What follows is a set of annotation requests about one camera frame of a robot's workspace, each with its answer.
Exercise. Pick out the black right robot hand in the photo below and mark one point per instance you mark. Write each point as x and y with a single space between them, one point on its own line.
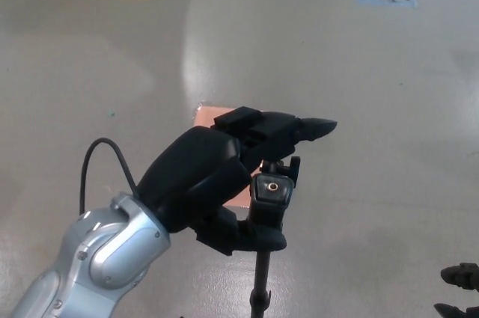
466 275

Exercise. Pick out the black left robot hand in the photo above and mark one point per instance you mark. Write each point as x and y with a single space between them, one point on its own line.
194 172

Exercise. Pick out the black phone stand with clamp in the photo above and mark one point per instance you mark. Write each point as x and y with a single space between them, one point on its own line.
270 204

